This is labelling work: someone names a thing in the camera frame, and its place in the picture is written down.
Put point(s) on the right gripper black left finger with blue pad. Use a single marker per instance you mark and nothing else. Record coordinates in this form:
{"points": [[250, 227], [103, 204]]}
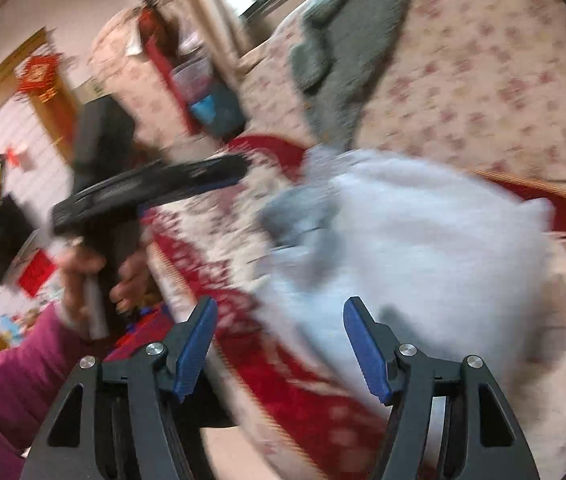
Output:
{"points": [[116, 420]]}

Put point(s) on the light grey fleece pants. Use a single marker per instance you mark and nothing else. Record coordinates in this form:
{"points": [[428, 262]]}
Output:
{"points": [[452, 263]]}

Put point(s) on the magenta sleeve forearm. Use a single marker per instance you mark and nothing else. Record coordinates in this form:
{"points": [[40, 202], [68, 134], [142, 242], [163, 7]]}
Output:
{"points": [[31, 375]]}

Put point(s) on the person's left hand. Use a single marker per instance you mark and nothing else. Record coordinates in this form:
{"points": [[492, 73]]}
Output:
{"points": [[77, 263]]}

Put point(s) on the red patterned bed blanket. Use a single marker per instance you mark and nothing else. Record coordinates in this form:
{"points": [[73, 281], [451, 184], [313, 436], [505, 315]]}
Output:
{"points": [[303, 424]]}

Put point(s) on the red Chinese knot decoration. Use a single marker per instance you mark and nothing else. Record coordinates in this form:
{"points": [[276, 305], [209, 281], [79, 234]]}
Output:
{"points": [[40, 77]]}

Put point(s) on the blue bag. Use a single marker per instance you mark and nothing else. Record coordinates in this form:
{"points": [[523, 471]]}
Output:
{"points": [[220, 112]]}

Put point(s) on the clear plastic container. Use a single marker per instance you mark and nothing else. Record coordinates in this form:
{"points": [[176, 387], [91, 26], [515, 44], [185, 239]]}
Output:
{"points": [[193, 78]]}

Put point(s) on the floral covered pillow stack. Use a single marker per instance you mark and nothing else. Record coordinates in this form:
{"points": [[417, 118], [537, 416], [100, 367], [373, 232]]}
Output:
{"points": [[137, 85]]}

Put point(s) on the beige curtain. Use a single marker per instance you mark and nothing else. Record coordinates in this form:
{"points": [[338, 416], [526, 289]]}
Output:
{"points": [[225, 36]]}

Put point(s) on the grey-green fleece jacket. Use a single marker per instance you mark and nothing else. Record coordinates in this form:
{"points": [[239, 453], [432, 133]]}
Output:
{"points": [[344, 45]]}

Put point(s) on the cream floral quilt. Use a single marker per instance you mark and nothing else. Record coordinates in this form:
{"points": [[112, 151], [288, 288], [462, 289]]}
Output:
{"points": [[474, 83]]}

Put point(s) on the black wall screen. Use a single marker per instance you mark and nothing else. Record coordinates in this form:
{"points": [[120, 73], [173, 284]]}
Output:
{"points": [[16, 229]]}

